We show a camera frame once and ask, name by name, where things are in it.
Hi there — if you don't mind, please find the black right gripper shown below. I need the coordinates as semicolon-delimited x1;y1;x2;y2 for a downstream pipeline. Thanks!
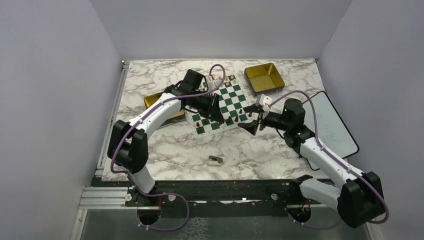
237;102;291;136

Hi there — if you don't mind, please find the white tablet with black frame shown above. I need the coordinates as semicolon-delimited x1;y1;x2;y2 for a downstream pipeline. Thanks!
302;91;360;159

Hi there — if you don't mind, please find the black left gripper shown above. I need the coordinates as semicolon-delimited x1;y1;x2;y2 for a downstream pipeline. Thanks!
190;91;225;123

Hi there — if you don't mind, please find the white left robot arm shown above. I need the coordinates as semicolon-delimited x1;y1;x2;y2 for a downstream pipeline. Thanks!
107;69;225;206

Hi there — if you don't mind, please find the green white chess board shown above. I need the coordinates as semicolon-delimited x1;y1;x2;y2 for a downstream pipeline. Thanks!
187;73;256;138

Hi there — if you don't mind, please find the empty gold tin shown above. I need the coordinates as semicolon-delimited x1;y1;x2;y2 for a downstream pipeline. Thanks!
243;62;285;97

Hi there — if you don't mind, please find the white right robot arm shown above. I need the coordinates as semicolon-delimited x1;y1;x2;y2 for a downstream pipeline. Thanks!
238;98;389;228

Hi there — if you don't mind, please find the gold tin with dark pieces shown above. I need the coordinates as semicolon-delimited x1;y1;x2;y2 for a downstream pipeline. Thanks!
142;92;186;126

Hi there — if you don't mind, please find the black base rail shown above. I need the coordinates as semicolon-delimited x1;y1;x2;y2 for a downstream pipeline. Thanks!
125;178;345;220

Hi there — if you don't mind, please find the light wooden chess pieces row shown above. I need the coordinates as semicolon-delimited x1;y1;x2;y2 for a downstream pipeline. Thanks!
198;74;238;92

